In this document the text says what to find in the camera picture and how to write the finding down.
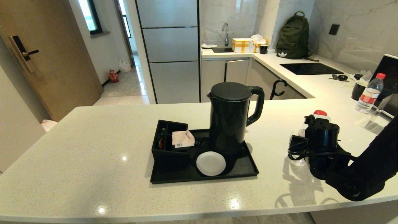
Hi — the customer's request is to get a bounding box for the clear water bottle red cap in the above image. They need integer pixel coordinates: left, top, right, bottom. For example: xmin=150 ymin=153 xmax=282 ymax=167
xmin=355 ymin=73 xmax=386 ymax=114
xmin=289 ymin=110 xmax=331 ymax=165

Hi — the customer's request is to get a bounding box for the pink tea bag packet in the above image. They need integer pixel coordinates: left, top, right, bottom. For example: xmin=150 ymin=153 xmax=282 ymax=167
xmin=172 ymin=130 xmax=196 ymax=149

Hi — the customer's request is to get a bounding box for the black cup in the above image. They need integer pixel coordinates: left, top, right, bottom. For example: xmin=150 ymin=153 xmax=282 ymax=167
xmin=351 ymin=81 xmax=366 ymax=101

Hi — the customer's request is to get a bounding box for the black electric kettle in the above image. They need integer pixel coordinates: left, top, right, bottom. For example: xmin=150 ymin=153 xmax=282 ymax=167
xmin=207 ymin=82 xmax=265 ymax=155

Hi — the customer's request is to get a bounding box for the clear acrylic sign holder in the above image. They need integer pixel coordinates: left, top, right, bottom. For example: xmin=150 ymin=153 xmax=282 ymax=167
xmin=359 ymin=93 xmax=393 ymax=135

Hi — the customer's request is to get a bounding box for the black induction cooktop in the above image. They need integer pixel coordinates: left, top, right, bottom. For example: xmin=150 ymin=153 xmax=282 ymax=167
xmin=280 ymin=63 xmax=344 ymax=76

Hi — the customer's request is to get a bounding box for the crumpled clear plastic wrap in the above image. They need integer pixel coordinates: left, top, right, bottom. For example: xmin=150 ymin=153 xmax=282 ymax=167
xmin=354 ymin=70 xmax=373 ymax=84

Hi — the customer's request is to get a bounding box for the black rectangular serving tray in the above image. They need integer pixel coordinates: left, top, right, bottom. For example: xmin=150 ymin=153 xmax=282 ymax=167
xmin=150 ymin=128 xmax=260 ymax=184

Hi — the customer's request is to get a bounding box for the dark green backpack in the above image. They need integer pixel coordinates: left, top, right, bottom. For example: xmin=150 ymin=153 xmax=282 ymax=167
xmin=276 ymin=11 xmax=320 ymax=62

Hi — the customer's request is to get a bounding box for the grey cabinet door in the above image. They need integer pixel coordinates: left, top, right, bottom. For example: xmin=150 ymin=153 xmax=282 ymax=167
xmin=224 ymin=59 xmax=250 ymax=86
xmin=201 ymin=60 xmax=225 ymax=102

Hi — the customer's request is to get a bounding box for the white box yellow tape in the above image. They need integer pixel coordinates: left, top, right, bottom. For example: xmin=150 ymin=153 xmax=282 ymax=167
xmin=232 ymin=38 xmax=255 ymax=54

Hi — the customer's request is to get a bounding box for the chrome kitchen faucet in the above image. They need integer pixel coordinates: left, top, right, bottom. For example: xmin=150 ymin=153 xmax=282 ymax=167
xmin=222 ymin=22 xmax=230 ymax=47

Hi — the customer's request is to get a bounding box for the black compartment organizer box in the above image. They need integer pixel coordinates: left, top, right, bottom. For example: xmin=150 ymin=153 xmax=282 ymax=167
xmin=151 ymin=120 xmax=190 ymax=170

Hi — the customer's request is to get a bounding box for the red sachet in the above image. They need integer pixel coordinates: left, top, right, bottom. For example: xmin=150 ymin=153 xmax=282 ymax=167
xmin=158 ymin=129 xmax=167 ymax=149

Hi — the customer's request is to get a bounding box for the silver refrigerator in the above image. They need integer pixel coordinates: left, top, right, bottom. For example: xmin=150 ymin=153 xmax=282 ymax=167
xmin=135 ymin=0 xmax=201 ymax=104

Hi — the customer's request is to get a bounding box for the narrow dark framed glass door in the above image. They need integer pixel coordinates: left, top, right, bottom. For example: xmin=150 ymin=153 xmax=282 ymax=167
xmin=117 ymin=0 xmax=132 ymax=39

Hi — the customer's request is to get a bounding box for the dark framed window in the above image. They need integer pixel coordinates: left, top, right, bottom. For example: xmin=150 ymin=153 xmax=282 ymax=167
xmin=78 ymin=0 xmax=103 ymax=35

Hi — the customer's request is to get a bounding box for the brown wooden door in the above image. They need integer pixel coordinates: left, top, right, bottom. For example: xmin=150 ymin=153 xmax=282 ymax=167
xmin=0 ymin=0 xmax=104 ymax=122

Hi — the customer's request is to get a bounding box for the pale pink white bag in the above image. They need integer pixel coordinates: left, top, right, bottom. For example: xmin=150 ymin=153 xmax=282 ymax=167
xmin=40 ymin=120 xmax=58 ymax=133

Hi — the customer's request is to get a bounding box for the black electronic door lock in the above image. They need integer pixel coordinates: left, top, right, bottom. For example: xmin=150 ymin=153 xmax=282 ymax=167
xmin=9 ymin=35 xmax=39 ymax=73

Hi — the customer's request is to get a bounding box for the black curved umbrella handle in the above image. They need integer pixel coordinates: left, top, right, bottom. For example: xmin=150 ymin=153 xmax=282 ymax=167
xmin=270 ymin=79 xmax=288 ymax=100

